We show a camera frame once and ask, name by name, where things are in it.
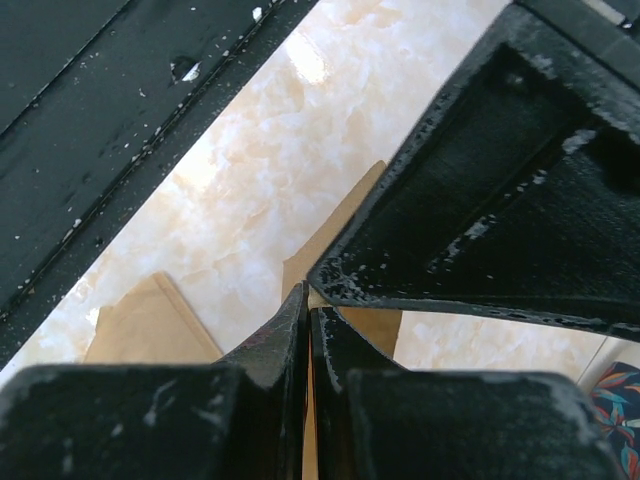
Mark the beige canvas tote bag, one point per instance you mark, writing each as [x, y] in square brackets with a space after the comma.
[615, 397]

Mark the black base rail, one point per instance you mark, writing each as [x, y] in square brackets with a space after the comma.
[86, 87]

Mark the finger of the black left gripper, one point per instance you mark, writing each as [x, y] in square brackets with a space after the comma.
[516, 194]

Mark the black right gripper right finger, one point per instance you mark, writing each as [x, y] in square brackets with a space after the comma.
[378, 420]

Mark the brown paper coffee filter stack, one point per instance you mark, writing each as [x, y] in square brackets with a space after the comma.
[151, 324]

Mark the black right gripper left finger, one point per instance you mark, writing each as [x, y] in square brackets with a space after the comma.
[241, 417]

